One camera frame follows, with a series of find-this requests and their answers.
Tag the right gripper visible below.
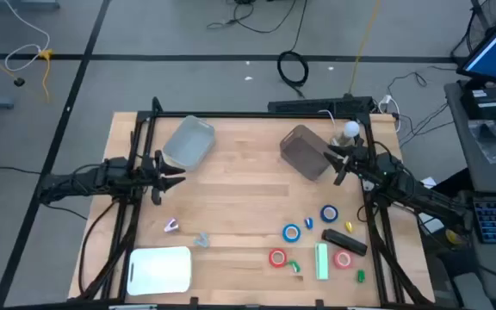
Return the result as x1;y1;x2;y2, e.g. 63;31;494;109
323;136;370;187

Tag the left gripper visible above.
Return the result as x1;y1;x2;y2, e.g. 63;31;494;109
142;149;187;207

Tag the dark blue tape roll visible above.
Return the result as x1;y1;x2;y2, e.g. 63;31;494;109
319;204;339;224

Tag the black stapler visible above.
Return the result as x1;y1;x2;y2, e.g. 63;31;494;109
320;228;369;257

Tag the light blue tape roll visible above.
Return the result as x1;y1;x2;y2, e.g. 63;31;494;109
282;223;302;244

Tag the pink tape roll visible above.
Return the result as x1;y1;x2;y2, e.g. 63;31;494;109
333;249;354;270

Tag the mint green stapler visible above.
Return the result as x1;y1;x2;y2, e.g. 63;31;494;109
314;242;330;281

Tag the red tape roll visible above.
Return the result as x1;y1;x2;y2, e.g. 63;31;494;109
268;248;288;269

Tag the white bulb table lamp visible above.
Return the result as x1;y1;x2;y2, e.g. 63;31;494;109
332;121;361;150

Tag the dark translucent plastic bin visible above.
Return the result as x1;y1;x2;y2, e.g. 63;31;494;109
279;124;338;182

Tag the pale translucent plastic bin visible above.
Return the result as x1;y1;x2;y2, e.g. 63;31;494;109
162;115;216;171

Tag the black perforated case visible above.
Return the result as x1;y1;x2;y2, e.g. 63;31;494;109
333;95;375;117
267;99;336;115

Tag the white plastic bin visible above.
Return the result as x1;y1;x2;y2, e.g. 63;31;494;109
126;245;193;297

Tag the white paper sheet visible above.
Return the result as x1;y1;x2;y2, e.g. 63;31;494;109
418;213;446;234

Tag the grey desk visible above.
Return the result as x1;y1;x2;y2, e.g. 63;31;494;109
443;79;496;195

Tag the yellow round object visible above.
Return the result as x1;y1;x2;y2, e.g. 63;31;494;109
444;227;468;247

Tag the clear plastic bag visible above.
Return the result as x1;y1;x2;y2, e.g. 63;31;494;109
467;119;496;164

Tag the black mini computer box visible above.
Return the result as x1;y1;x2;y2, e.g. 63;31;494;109
460;87;496;121

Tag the grey chair seat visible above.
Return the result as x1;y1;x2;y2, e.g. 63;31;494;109
452;270;496;310

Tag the black floor fan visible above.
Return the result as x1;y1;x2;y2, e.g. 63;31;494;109
449;0;496;65

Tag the white plug and cable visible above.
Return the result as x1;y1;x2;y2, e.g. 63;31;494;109
376;94;402;134

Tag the black cable bundle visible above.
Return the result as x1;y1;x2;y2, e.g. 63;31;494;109
387;64;458;150

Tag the black aluminium rig frame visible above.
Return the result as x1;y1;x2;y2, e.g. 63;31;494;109
77;96;437;307

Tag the coiled black floor cable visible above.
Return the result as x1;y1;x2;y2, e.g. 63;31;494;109
276;50;310;98

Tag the yellow hanging cable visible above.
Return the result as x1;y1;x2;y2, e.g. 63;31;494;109
347;0;381;96

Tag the orange floor cable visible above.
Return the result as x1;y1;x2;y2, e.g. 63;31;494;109
0;40;55;103

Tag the white floor cable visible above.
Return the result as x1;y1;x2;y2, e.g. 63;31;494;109
3;0;52;73

